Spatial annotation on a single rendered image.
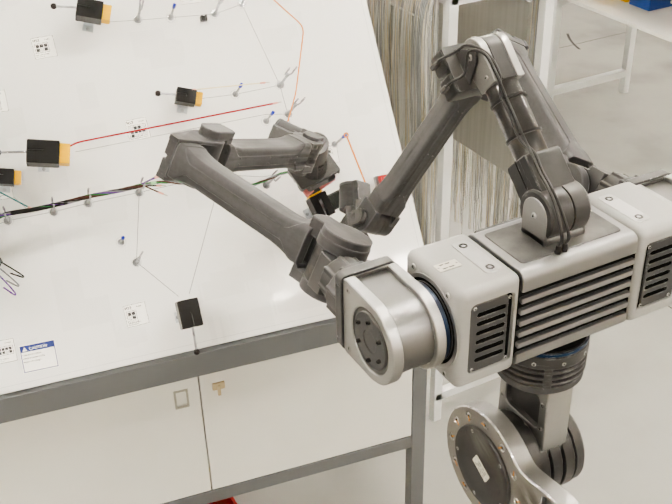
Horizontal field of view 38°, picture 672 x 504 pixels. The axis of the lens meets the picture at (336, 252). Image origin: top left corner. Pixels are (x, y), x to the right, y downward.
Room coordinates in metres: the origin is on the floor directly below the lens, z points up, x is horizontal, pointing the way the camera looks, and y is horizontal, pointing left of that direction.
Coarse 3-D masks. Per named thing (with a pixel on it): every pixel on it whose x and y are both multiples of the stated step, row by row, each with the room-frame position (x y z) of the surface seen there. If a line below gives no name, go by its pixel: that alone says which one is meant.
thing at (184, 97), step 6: (180, 90) 2.07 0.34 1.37; (186, 90) 2.07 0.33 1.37; (192, 90) 2.08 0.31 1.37; (180, 96) 2.06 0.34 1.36; (186, 96) 2.06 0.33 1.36; (192, 96) 2.07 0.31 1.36; (174, 102) 2.08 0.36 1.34; (180, 102) 2.06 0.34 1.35; (186, 102) 2.06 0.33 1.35; (192, 102) 2.06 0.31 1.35; (180, 108) 2.11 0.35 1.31; (186, 108) 2.11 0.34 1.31
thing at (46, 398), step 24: (264, 336) 1.82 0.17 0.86; (288, 336) 1.84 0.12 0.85; (312, 336) 1.86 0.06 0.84; (168, 360) 1.75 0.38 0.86; (192, 360) 1.76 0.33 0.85; (216, 360) 1.78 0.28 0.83; (240, 360) 1.80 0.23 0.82; (264, 360) 1.82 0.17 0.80; (48, 384) 1.67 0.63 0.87; (72, 384) 1.67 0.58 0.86; (96, 384) 1.69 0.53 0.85; (120, 384) 1.71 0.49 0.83; (144, 384) 1.72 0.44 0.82; (0, 408) 1.62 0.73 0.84; (24, 408) 1.64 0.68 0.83; (48, 408) 1.65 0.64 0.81
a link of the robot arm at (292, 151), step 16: (208, 128) 1.53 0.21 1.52; (224, 128) 1.57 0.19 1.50; (224, 144) 1.56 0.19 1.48; (240, 144) 1.62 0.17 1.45; (256, 144) 1.66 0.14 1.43; (272, 144) 1.71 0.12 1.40; (288, 144) 1.76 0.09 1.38; (304, 144) 1.78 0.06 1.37; (320, 144) 1.83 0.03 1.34; (224, 160) 1.55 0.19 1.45; (240, 160) 1.58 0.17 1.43; (256, 160) 1.63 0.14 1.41; (272, 160) 1.68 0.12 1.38; (288, 160) 1.73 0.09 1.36; (304, 160) 1.79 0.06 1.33
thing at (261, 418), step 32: (320, 352) 1.90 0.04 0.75; (224, 384) 1.82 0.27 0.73; (256, 384) 1.85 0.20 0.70; (288, 384) 1.88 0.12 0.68; (320, 384) 1.90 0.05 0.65; (352, 384) 1.93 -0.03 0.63; (224, 416) 1.82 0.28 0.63; (256, 416) 1.85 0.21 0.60; (288, 416) 1.87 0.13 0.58; (320, 416) 1.90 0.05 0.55; (352, 416) 1.93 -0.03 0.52; (384, 416) 1.96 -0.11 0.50; (224, 448) 1.82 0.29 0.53; (256, 448) 1.85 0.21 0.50; (288, 448) 1.87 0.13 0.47; (320, 448) 1.90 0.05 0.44; (352, 448) 1.93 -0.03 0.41; (224, 480) 1.82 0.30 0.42
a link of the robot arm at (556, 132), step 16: (528, 48) 1.77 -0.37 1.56; (528, 64) 1.70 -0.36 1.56; (528, 80) 1.65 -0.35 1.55; (528, 96) 1.62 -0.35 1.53; (544, 96) 1.61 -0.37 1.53; (544, 112) 1.57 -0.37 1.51; (544, 128) 1.55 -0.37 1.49; (560, 128) 1.54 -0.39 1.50; (560, 144) 1.50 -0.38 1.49; (576, 144) 1.51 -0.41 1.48; (576, 160) 1.48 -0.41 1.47; (576, 176) 1.41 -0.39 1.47
